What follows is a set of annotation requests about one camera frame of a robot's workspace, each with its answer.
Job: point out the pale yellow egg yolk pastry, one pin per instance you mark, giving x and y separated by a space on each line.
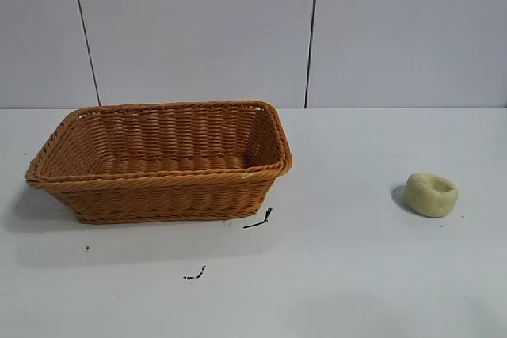
425 201

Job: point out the brown woven wicker basket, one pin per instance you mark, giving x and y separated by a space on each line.
166 195

